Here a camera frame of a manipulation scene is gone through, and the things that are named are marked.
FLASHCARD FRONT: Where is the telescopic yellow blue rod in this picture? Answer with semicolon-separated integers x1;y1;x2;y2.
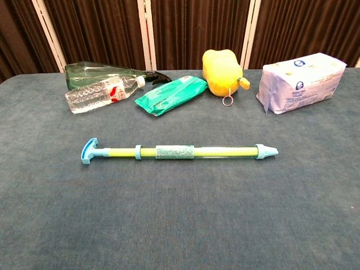
80;137;257;167

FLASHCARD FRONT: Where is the green wet wipes pack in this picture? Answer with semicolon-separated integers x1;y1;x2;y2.
134;75;209;117

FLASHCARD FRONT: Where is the blue felt table cover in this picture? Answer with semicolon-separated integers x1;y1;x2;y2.
0;67;360;270

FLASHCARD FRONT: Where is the clear plastic water bottle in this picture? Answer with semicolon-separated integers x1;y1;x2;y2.
64;76;146;114

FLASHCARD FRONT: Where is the brown pleated screen panel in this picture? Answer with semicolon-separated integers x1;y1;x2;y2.
0;0;67;84
42;0;157;71
150;0;261;71
249;0;360;70

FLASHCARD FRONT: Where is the green spray bottle black trigger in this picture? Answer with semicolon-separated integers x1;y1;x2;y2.
64;61;173;91

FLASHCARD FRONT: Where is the white tissue pack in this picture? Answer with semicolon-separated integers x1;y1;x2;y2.
255;52;348;114

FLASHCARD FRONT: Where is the yellow pouch with key ring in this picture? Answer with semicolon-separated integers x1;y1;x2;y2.
202;49;251;107

